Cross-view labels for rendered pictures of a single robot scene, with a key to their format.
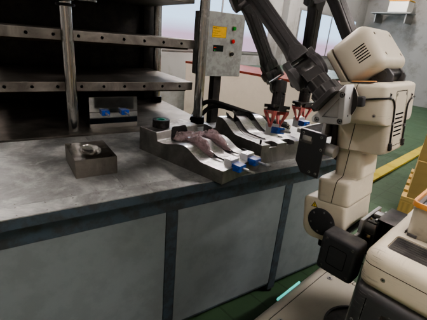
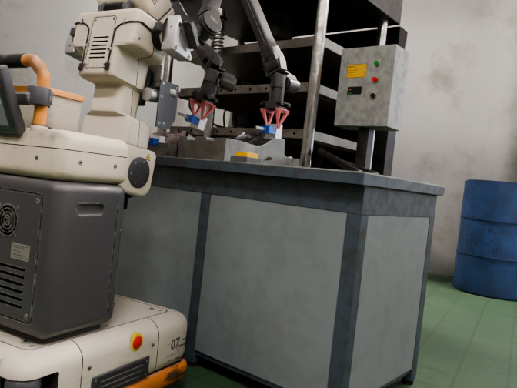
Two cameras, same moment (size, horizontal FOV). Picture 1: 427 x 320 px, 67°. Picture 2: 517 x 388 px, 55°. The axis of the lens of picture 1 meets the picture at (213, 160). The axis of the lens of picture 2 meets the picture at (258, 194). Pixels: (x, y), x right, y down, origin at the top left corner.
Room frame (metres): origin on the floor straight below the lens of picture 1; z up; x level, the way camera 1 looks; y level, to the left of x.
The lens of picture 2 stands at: (1.08, -2.28, 0.74)
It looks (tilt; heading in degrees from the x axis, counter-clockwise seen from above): 1 degrees down; 73
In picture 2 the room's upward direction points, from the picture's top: 6 degrees clockwise
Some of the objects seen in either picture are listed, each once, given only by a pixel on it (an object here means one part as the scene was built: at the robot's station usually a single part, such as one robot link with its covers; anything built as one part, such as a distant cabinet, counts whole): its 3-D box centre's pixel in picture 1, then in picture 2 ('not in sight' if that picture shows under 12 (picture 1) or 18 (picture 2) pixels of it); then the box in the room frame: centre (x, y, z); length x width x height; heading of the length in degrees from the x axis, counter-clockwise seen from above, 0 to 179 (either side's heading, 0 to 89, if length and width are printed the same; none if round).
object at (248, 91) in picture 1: (259, 101); not in sight; (4.92, -0.62, 0.45); 2.65 x 0.85 x 0.90; 45
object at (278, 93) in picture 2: (304, 97); (276, 98); (1.68, -0.44, 1.07); 0.10 x 0.07 x 0.07; 124
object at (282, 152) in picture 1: (249, 132); (242, 149); (1.63, -0.17, 0.87); 0.50 x 0.26 x 0.14; 34
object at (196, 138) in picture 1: (200, 137); (174, 138); (1.37, 0.07, 0.90); 0.26 x 0.18 x 0.08; 51
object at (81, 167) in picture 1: (90, 157); not in sight; (1.17, 0.48, 0.83); 0.20 x 0.15 x 0.07; 34
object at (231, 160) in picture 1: (241, 167); not in sight; (1.16, -0.11, 0.85); 0.13 x 0.05 x 0.05; 51
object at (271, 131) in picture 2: (305, 124); (266, 129); (1.64, -0.46, 0.94); 0.13 x 0.05 x 0.05; 34
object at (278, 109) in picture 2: (303, 111); (276, 116); (1.68, -0.45, 1.00); 0.07 x 0.07 x 0.09; 34
